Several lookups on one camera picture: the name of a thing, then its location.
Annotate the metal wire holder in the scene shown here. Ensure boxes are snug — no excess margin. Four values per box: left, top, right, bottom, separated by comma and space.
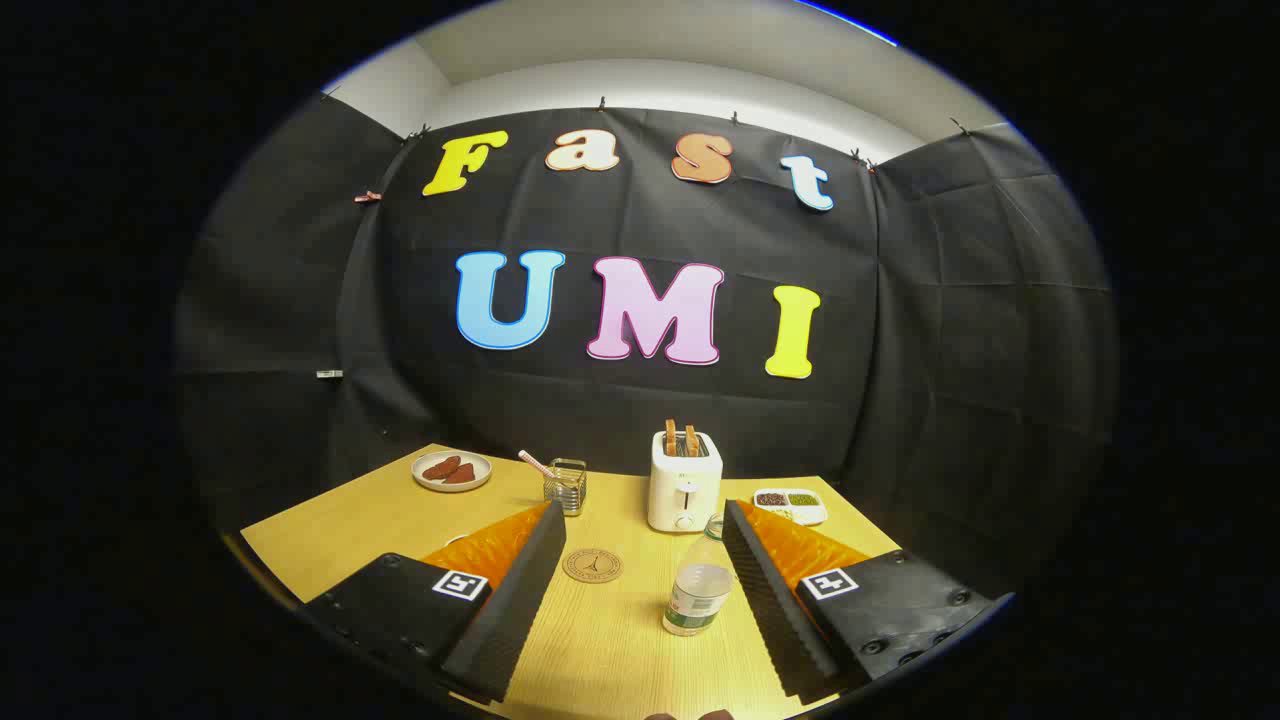
543, 458, 588, 517

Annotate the black backdrop cloth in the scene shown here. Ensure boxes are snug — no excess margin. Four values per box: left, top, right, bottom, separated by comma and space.
175, 95, 1119, 601

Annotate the white toaster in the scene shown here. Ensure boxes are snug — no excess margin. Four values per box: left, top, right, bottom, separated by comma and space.
647, 430, 724, 534

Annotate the white round plate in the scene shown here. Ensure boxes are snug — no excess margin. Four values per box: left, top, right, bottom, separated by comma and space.
412, 450, 493, 493

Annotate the round cork coaster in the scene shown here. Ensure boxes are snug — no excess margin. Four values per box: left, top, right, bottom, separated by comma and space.
562, 547, 624, 584

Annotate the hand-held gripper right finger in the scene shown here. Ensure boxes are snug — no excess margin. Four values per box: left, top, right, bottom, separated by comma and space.
722, 498, 1013, 706

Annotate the clear plastic juice bottle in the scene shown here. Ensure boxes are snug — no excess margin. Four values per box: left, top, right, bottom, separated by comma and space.
662, 513, 736, 638

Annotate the white divided bean dish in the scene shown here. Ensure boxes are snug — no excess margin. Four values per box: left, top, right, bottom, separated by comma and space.
752, 488, 829, 527

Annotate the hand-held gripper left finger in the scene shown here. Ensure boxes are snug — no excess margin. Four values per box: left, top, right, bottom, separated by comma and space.
300, 500, 568, 704

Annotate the wooden table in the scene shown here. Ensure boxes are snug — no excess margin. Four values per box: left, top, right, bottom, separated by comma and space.
240, 443, 901, 720

